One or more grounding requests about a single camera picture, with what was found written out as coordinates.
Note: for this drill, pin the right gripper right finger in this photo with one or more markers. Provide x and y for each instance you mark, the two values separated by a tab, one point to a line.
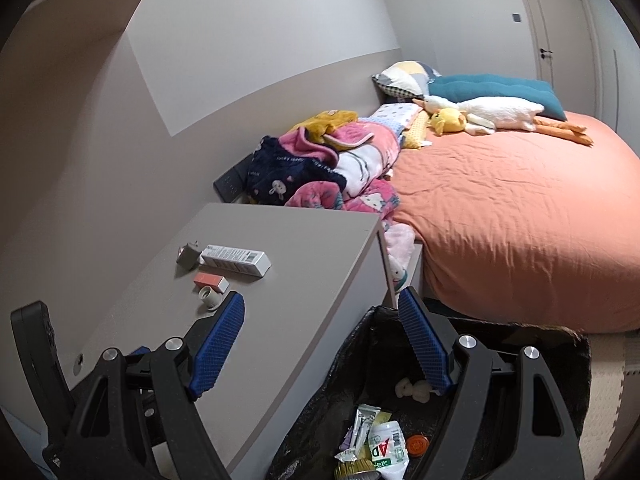
425	344

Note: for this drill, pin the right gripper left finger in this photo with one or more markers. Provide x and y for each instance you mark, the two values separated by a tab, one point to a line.
129	405

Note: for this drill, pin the small pink box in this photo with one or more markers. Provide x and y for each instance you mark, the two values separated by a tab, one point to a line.
216	282

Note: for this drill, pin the grey foam corner guard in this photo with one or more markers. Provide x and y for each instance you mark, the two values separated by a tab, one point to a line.
188	256

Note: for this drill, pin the white rectangular carton box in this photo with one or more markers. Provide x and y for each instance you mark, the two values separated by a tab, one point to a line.
238	260

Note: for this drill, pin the white tissue wad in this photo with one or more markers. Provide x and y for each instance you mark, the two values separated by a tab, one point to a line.
418	391

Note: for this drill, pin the white AD drink bottle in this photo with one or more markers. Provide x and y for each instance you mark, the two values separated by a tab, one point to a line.
388	450

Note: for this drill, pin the grey bedroom door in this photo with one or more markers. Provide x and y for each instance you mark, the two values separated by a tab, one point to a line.
564	52

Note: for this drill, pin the orange round lid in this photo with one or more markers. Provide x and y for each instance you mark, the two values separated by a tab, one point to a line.
417	445

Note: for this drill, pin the patchwork foam floor mat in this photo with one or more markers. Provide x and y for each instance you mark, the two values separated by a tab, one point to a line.
613	409

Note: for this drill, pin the yellow paper scrap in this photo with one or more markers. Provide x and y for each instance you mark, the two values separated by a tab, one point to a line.
381	418

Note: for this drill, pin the silver sachet wrapper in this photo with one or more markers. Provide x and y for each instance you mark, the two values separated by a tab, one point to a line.
364	419

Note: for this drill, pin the purple plastic wrapper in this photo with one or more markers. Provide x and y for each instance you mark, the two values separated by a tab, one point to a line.
348	441

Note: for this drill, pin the orange sheet bed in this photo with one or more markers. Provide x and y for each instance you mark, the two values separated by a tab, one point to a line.
521	227

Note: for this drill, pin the grey bedside cabinet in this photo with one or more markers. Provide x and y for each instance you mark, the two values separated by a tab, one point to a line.
327	268

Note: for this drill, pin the navy bunny garment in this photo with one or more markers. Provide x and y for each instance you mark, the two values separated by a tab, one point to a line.
274	175

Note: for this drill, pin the pink cartoon blanket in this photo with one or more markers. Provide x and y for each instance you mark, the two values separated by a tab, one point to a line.
365	153

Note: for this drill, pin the yellow dotted cushion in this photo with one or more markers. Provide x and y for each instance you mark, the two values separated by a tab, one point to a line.
415	137

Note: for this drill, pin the white goose plush toy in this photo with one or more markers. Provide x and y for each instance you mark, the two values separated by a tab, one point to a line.
488	114

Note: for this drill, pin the yellow duck plush toy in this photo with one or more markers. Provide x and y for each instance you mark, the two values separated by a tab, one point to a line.
448	120

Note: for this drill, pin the dotted pale blue pillow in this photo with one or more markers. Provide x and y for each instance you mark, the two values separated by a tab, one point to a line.
398	117

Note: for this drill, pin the teal long pillow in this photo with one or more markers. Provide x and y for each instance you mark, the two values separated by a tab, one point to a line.
459	88

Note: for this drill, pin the patchwork grey yellow pillow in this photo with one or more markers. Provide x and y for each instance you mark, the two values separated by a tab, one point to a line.
406	80

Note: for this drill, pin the grey wardrobe doors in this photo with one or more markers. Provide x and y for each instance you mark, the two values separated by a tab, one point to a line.
619	67

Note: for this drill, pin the black wall socket panel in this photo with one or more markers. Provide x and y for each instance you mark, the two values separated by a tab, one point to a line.
231	186

